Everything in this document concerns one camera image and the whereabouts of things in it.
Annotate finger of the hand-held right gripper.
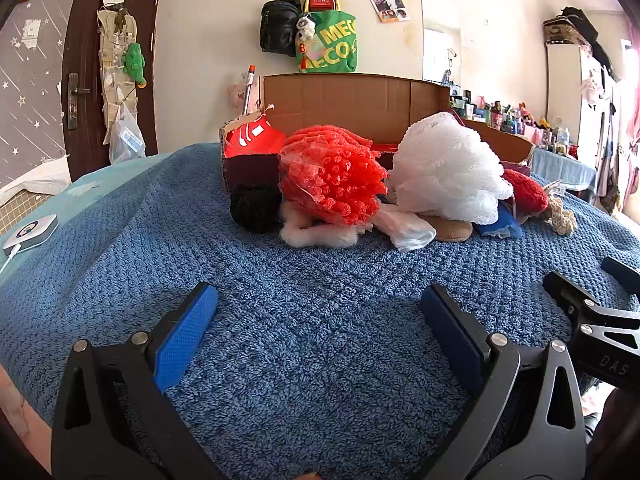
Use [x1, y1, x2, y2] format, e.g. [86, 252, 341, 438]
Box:
[601, 256, 640, 293]
[544, 271, 608, 333]

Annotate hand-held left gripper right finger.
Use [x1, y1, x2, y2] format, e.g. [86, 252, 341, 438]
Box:
[420, 284, 587, 480]

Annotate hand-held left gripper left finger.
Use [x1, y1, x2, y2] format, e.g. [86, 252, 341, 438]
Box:
[51, 281, 226, 480]

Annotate beige crochet rope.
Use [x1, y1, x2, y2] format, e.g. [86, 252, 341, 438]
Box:
[542, 195, 578, 235]

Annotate blue sponge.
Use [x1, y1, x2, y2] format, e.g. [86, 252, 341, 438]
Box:
[475, 202, 523, 239]

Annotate tan round pad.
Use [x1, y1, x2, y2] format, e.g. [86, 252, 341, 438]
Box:
[432, 216, 473, 243]

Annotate white cloth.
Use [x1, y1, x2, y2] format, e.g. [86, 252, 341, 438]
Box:
[372, 205, 437, 253]

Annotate red knitted pouch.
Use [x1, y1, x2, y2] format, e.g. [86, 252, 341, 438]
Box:
[501, 169, 550, 218]

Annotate black yarn pompom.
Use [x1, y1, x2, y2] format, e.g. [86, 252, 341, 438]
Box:
[230, 183, 285, 234]

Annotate white fluffy scrunchie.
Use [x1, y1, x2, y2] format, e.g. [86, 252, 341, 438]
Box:
[278, 200, 373, 248]

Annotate white mesh bath pouf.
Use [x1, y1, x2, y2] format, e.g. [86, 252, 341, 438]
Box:
[391, 111, 515, 226]

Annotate red foam net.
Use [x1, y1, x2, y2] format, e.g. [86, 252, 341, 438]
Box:
[277, 124, 390, 227]

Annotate cardboard box with red lining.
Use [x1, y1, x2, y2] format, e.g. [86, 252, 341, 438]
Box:
[218, 73, 536, 196]

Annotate blue tablecloth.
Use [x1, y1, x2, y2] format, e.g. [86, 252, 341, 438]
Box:
[530, 147, 598, 191]

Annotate blue knitted blanket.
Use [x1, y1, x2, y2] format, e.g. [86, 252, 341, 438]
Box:
[0, 142, 640, 480]

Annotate pink curtain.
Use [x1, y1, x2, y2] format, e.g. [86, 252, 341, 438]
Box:
[617, 25, 640, 161]

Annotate teal bedsheet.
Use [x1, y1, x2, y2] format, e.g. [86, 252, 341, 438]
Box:
[0, 152, 171, 261]

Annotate white wardrobe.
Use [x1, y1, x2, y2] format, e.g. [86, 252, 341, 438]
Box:
[545, 42, 621, 171]

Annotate white square device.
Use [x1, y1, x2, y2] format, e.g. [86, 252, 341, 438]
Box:
[2, 214, 59, 262]

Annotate hanging clothes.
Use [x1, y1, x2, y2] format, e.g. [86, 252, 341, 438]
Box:
[580, 55, 631, 211]

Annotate grid cutting mat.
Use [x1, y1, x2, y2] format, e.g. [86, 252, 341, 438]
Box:
[0, 180, 56, 236]

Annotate clear plastic bag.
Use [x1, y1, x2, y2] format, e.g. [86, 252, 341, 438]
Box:
[108, 102, 147, 163]

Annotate patterned suitcase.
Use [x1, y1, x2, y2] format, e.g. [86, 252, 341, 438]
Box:
[543, 16, 593, 46]

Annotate pink pig plush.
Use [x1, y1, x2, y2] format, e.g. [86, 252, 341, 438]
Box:
[228, 80, 261, 111]

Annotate grey stick with orange tip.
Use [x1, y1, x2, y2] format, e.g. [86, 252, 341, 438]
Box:
[242, 64, 257, 117]

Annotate black bag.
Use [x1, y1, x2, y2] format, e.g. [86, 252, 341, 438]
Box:
[560, 6, 616, 66]

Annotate green plush toy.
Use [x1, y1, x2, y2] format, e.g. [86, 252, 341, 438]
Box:
[122, 42, 148, 88]

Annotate beige hanging organizer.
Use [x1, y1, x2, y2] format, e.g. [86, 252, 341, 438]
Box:
[96, 5, 138, 146]

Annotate green tote bag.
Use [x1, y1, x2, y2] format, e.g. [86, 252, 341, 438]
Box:
[298, 7, 358, 74]

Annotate dark wooden door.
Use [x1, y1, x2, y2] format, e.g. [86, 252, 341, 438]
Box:
[61, 0, 166, 181]

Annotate black backpack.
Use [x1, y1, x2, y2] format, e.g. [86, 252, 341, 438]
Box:
[259, 0, 303, 57]

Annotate metal door handle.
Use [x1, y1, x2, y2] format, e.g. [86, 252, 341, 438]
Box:
[66, 74, 91, 131]

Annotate wall mirror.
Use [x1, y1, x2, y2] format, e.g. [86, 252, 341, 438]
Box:
[421, 0, 462, 88]

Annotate wall photo collage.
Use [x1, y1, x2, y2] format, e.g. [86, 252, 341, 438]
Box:
[365, 0, 411, 23]

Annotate panda plush keychain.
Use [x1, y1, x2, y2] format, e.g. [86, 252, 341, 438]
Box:
[295, 11, 318, 72]

